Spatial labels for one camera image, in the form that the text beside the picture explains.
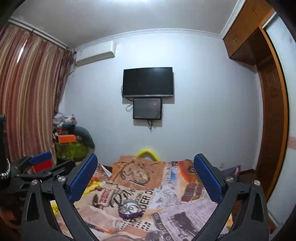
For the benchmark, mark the newspaper print bed quilt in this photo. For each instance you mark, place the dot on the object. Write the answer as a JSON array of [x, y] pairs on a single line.
[[175, 203]]

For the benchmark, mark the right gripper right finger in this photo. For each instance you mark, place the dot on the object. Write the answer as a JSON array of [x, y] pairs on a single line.
[[241, 212]]

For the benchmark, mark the white wardrobe door with hearts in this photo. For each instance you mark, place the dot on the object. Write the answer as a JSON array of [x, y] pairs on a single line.
[[282, 200]]

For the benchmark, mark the striped red brown curtain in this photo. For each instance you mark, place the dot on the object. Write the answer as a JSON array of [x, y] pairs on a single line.
[[34, 73]]

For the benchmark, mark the small black wall monitor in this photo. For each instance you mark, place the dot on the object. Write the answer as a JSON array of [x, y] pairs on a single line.
[[147, 109]]

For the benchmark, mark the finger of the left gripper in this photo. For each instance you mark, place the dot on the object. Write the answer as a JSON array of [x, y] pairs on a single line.
[[40, 158], [66, 167]]

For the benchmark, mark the grey plush toy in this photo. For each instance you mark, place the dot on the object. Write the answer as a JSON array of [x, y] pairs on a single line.
[[85, 137]]

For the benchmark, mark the orange shoe box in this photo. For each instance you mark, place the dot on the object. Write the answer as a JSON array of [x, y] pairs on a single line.
[[66, 139]]

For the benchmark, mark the purple heart-shaped tin box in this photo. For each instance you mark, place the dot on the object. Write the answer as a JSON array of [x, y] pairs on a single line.
[[130, 209]]

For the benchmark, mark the green patterned cloth pile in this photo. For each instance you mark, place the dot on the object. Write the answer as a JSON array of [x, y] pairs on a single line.
[[71, 151]]

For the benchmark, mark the large black wall television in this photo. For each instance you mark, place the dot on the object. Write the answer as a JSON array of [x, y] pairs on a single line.
[[148, 82]]

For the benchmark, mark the brown wooden door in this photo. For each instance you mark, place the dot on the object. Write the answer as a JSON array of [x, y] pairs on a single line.
[[271, 150]]

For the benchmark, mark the wooden overhead cabinet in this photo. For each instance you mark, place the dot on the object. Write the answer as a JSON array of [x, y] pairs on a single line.
[[244, 41]]

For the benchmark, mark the white wall air conditioner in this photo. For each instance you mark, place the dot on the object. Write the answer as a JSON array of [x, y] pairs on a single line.
[[98, 52]]

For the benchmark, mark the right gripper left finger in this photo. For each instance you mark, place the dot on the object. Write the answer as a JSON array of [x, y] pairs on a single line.
[[49, 212]]

